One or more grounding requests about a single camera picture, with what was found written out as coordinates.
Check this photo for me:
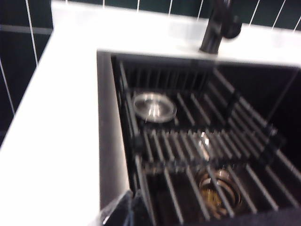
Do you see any black slotted drainer basket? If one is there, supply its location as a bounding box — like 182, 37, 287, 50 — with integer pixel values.
111, 55, 214, 95

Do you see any black roll-up bar mat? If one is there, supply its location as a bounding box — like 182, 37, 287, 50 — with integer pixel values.
138, 126, 286, 171

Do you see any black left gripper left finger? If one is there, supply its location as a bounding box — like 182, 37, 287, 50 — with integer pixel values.
101, 190, 134, 226

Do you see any brass sink drain strainer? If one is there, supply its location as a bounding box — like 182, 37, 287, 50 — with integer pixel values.
194, 169, 243, 216

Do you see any stainless steel drain lid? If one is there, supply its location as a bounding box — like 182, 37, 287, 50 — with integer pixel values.
133, 92, 177, 123

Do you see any black telescopic sink rack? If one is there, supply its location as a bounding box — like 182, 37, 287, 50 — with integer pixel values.
117, 60, 301, 226

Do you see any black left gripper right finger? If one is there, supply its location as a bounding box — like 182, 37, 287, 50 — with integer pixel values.
130, 189, 151, 226

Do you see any black kitchen faucet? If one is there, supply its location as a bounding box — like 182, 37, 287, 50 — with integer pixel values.
199, 0, 243, 54

